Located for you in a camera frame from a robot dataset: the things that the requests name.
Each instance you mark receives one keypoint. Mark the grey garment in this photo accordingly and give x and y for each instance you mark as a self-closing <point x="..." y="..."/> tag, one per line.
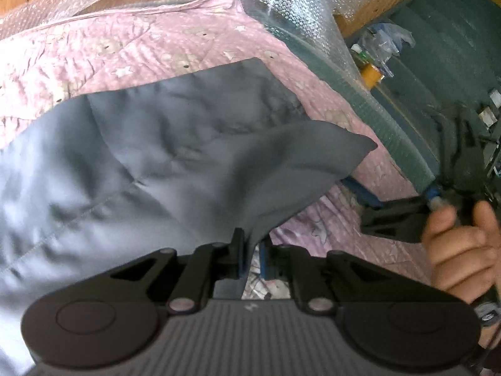
<point x="137" y="156"/>

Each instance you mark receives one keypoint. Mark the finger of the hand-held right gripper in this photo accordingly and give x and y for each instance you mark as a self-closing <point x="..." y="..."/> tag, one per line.
<point x="391" y="215"/>

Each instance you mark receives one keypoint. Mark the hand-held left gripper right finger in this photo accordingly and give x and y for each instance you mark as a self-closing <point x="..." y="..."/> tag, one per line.
<point x="265" y="262"/>

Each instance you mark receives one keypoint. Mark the pink printed blanket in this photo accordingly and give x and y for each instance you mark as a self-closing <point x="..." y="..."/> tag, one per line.
<point x="117" y="47"/>

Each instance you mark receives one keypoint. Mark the bubble wrap sheet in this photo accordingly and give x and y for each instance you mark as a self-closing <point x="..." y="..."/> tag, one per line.
<point x="305" y="8"/>

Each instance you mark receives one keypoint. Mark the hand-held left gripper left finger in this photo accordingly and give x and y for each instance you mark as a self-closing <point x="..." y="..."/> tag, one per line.
<point x="237" y="254"/>

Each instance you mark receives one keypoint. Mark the green mattress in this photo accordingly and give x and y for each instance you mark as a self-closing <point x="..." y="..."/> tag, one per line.
<point x="391" y="137"/>

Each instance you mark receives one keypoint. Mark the person's right hand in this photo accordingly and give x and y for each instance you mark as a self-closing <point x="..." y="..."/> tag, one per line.
<point x="458" y="250"/>

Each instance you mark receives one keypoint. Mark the clear plastic bag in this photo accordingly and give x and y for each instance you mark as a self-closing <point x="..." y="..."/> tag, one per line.
<point x="385" y="37"/>

